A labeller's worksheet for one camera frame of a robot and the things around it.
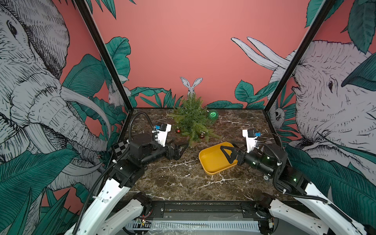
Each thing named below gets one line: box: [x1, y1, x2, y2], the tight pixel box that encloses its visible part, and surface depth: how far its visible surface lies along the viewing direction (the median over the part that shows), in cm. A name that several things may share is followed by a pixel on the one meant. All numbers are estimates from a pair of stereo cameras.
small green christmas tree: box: [167, 94, 221, 147], surface depth 77 cm
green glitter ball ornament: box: [207, 109, 219, 122], surface depth 73 cm
